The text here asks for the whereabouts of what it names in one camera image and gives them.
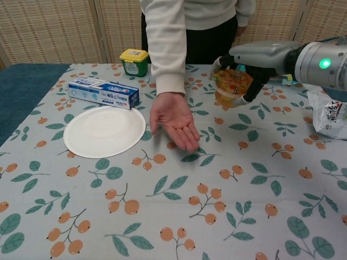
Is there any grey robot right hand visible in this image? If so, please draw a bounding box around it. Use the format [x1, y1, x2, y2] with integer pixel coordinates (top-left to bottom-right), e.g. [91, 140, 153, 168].
[210, 41, 300, 108]

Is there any person's bare right hand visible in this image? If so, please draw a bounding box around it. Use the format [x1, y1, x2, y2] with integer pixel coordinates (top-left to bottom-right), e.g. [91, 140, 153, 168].
[150, 92, 201, 152]

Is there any orange fruit jelly cup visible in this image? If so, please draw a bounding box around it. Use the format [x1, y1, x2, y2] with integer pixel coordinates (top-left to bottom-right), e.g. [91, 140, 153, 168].
[211, 69, 255, 109]

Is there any person's white sleeved left forearm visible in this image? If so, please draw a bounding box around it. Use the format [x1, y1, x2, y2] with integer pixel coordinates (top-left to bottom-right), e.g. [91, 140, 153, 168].
[236, 0, 257, 28]

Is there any person's white sleeved right forearm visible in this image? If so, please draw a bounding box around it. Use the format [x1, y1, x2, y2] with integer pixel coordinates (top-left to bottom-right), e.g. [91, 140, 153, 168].
[145, 0, 187, 98]

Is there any person's white sweater torso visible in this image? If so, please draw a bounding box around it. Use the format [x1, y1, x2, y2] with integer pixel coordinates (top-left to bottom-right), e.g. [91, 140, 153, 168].
[139, 0, 257, 65]

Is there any teal plastic snack bag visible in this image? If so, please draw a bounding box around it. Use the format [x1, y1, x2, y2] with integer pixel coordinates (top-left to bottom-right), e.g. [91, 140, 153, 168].
[279, 73, 304, 87]

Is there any green tub with yellow lid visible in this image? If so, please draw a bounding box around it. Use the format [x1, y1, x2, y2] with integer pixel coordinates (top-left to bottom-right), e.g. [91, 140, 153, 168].
[119, 48, 150, 77]

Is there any white paper plate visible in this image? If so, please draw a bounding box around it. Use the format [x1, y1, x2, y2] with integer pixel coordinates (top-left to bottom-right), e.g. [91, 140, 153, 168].
[63, 105, 146, 159]

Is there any blue white toothpaste box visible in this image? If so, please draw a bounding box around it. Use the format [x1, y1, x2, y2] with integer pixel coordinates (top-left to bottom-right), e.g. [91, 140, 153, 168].
[67, 75, 141, 111]

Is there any floral leaf print tablecloth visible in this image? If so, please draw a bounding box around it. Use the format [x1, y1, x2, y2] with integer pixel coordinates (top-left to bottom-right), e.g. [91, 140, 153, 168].
[0, 63, 347, 260]

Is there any white crinkled snack bag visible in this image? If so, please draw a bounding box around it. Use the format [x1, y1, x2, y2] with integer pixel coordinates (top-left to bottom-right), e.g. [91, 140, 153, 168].
[306, 90, 347, 141]

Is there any woven bamboo folding screen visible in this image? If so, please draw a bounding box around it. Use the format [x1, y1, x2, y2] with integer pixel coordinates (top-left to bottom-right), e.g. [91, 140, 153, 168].
[0, 0, 347, 66]

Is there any dark teal table cover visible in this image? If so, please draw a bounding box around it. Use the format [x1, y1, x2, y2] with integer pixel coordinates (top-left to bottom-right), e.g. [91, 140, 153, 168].
[0, 63, 347, 147]

